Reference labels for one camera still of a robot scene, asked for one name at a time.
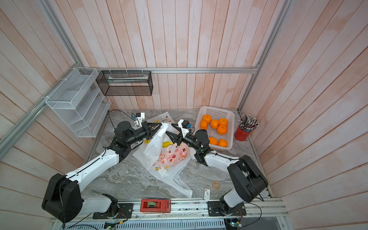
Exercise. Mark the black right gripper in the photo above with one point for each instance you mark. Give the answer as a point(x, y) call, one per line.
point(178, 139)

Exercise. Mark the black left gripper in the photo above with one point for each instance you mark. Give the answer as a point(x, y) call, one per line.
point(147, 127)

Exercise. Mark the white printed plastic bag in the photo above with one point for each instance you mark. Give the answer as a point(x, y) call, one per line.
point(161, 153)

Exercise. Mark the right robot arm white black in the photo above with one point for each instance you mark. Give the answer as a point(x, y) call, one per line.
point(247, 179)

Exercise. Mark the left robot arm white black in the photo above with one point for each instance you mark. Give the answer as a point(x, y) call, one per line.
point(63, 198)

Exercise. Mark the orange mandarin left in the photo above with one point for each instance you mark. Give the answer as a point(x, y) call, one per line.
point(203, 124)

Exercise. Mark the orange mandarin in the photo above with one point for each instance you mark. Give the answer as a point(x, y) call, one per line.
point(214, 124)
point(207, 118)
point(222, 129)
point(203, 124)

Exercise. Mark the orange mandarin back right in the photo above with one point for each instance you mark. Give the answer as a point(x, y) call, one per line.
point(207, 118)

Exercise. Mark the orange mandarin centre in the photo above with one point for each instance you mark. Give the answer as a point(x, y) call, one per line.
point(214, 124)

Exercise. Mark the white plastic perforated basket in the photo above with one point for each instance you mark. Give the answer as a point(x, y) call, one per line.
point(219, 124)

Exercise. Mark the orange mandarin middle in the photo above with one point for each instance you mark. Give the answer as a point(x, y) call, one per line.
point(222, 129)

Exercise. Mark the red metal pencil bucket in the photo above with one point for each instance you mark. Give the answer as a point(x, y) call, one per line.
point(241, 135)

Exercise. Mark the small white card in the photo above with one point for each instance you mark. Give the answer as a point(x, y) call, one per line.
point(207, 194)

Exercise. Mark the red tape dispenser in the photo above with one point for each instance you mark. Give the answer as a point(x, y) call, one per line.
point(155, 206)

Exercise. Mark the black wire mesh basket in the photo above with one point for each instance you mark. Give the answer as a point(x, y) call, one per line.
point(125, 83)

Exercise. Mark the white wire mesh shelf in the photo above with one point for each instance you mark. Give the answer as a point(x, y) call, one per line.
point(78, 104)

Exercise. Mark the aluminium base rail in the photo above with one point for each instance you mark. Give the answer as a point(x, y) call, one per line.
point(187, 215)

